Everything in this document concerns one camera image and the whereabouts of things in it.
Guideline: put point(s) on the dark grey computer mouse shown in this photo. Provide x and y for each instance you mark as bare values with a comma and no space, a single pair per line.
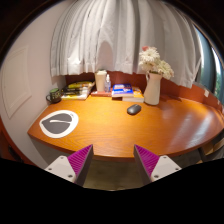
134,109

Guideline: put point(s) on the green and black mug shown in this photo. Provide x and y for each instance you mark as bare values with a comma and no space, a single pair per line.
55,95

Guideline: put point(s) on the clear spray bottle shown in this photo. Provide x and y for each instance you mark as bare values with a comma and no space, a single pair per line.
107,85

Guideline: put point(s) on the white pleated curtain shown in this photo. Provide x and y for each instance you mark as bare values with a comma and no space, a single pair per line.
120,33

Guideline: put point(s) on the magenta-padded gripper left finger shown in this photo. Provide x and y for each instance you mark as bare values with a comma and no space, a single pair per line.
80,159

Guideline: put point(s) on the blue book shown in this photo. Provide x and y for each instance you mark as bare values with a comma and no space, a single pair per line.
122,90

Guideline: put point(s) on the dark window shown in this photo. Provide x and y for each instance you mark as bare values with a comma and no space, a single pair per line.
208,66

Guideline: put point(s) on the cream tumbler with lid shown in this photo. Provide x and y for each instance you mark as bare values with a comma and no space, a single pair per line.
100,81

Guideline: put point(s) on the orange and yellow book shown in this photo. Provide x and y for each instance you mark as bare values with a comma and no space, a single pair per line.
137,96

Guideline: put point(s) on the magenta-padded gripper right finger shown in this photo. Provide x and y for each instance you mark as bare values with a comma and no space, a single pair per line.
147,159

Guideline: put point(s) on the white and grey mouse pad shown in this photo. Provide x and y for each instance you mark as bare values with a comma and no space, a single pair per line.
58,124

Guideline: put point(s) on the white ceramic vase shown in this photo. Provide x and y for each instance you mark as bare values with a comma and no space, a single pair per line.
152,90

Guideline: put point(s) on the yellow and black cover book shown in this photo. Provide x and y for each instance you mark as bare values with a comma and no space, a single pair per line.
80,84

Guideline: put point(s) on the yellow and white book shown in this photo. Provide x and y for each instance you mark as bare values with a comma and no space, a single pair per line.
74,97

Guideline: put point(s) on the wooden chair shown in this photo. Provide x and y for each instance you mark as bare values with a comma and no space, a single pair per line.
213,148

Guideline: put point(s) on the dark red book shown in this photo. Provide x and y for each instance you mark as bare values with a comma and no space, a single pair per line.
100,94

